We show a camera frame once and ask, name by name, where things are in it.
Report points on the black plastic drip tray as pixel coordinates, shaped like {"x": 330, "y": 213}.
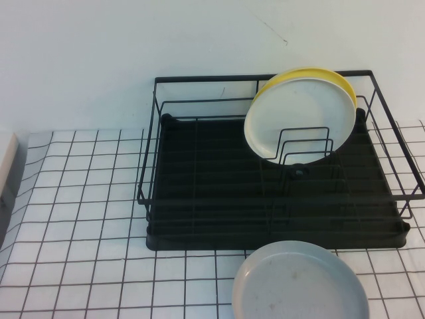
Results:
{"x": 216, "y": 166}

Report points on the white round plate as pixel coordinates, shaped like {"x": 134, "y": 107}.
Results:
{"x": 299, "y": 106}

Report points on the white black-checked tablecloth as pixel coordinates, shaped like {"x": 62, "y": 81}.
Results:
{"x": 83, "y": 232}

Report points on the yellow round plate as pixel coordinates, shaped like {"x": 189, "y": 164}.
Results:
{"x": 332, "y": 73}

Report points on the beige grey-sided block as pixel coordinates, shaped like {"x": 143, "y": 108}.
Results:
{"x": 8, "y": 149}

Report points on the grey round plate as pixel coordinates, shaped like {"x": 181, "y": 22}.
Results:
{"x": 299, "y": 285}

